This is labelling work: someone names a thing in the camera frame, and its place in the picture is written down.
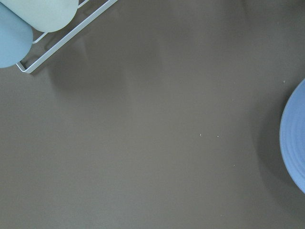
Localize blue ridged plate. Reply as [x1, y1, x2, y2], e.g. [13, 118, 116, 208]
[279, 81, 305, 192]

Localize light green cup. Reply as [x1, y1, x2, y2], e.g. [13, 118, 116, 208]
[1, 0, 79, 32]

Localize light blue cup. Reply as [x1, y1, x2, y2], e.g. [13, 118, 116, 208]
[0, 4, 33, 68]

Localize white wire rack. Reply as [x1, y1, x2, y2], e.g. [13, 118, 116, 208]
[16, 0, 117, 74]

